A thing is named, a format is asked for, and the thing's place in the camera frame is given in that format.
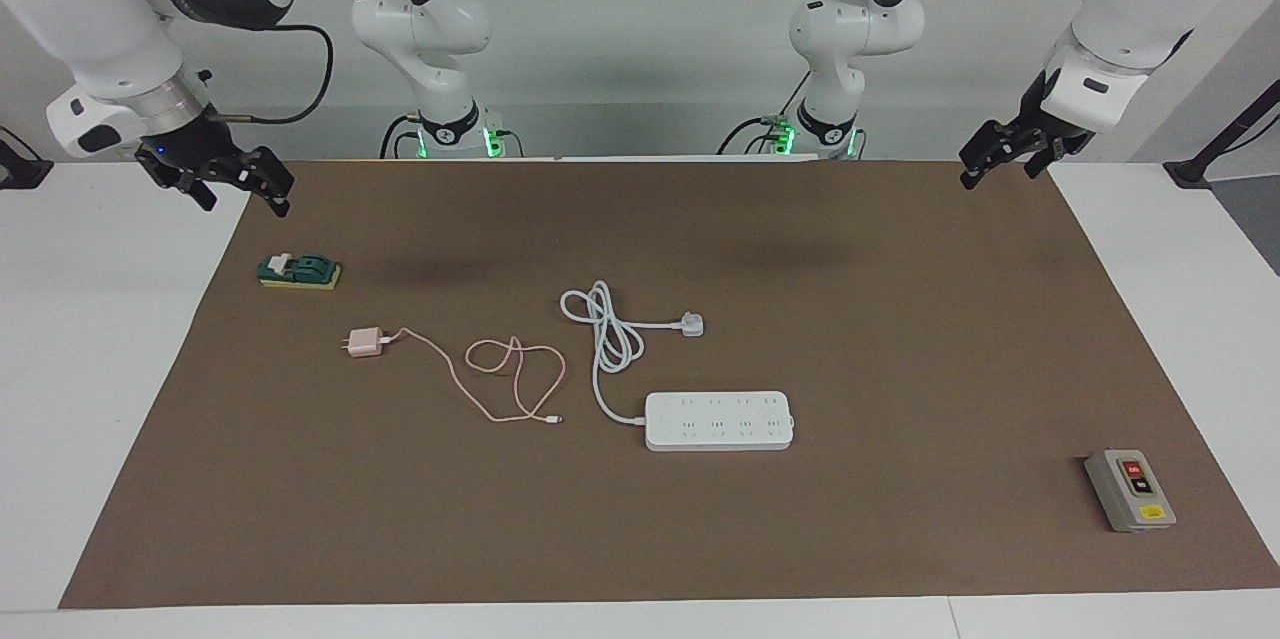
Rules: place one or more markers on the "black clamp stand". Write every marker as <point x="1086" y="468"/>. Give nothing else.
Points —
<point x="1190" y="171"/>
<point x="20" y="174"/>

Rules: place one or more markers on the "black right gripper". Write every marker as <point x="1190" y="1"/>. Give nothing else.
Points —
<point x="200" y="154"/>

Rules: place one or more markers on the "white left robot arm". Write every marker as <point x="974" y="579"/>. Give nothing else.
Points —
<point x="1130" y="19"/>

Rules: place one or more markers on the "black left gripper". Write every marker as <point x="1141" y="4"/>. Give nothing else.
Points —
<point x="1050" y="134"/>

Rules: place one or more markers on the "brown table mat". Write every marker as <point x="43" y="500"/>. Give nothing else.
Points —
<point x="700" y="539"/>

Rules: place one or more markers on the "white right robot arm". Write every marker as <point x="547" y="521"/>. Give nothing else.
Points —
<point x="90" y="9"/>

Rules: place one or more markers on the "white power strip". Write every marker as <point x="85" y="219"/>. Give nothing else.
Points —
<point x="720" y="424"/>

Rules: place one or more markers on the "pink charger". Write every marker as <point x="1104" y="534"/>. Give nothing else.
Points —
<point x="363" y="343"/>

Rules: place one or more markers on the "grey on-off switch box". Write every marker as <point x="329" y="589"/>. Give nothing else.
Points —
<point x="1125" y="504"/>

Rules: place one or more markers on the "green knife switch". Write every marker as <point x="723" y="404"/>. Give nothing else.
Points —
<point x="305" y="269"/>

